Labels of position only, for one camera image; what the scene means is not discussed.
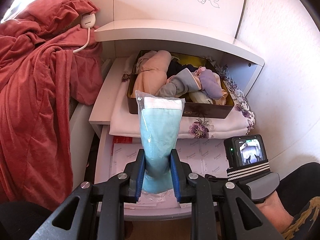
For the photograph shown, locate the black socks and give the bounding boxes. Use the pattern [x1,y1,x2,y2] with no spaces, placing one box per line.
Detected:
[170,60,198,77]

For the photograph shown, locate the white floral cloth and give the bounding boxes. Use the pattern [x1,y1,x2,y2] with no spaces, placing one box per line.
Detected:
[109,55,255,139]

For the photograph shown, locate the white floral headboard panel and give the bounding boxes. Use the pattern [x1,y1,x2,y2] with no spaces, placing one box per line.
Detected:
[50,0,250,40]

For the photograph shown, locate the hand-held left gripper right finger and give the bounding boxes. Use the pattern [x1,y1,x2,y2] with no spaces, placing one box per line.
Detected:
[170,149,285,240]

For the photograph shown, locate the white corded controller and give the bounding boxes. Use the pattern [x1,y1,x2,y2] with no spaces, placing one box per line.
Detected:
[80,12,97,28]

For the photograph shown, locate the grey cloth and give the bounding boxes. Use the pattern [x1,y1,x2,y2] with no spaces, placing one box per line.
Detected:
[157,69,202,98]

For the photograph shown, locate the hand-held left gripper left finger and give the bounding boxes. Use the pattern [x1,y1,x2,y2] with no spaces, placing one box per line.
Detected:
[29,149,146,240]

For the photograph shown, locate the white mattress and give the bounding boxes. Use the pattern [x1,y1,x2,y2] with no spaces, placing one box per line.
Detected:
[69,97,97,140]

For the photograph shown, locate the pale green cloth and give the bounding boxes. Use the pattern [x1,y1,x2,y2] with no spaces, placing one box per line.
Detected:
[189,90,213,104]

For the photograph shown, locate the person's right forearm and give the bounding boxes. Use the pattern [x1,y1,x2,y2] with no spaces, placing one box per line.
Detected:
[256,194,320,240]

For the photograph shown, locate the peach cloth bundle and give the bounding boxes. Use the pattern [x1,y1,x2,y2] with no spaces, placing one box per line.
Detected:
[135,50,172,98]

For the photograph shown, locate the gold tin box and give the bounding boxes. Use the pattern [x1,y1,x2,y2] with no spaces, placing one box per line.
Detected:
[127,50,235,120]

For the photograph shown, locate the white nightstand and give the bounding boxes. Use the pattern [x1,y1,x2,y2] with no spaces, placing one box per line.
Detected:
[89,20,265,130]

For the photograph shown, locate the lilac cloth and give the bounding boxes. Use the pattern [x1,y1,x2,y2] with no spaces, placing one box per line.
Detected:
[199,70,223,99]

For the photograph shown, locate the thick white controller cable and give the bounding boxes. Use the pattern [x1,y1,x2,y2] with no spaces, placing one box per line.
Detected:
[72,27,91,54]

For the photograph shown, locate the clear plastic packet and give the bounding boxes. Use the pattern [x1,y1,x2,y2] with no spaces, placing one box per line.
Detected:
[124,190,198,209]

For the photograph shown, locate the red blanket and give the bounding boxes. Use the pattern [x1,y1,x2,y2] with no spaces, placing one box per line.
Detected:
[0,0,104,212]

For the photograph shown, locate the person's right leg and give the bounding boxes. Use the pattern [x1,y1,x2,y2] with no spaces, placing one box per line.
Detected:
[277,162,320,205]

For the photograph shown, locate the blue cloth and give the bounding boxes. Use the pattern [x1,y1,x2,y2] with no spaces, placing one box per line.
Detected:
[135,89,185,194]

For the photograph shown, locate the red packet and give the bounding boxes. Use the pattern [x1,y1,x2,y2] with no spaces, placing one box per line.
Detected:
[112,135,143,145]

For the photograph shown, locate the person's leg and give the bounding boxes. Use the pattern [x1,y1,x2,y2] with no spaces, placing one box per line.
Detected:
[0,201,58,240]
[277,162,320,205]

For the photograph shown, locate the person's left leg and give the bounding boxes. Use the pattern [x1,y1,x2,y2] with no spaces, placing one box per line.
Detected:
[0,201,58,240]

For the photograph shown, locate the small peach stocking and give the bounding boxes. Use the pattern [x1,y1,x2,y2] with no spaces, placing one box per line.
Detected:
[211,76,229,105]

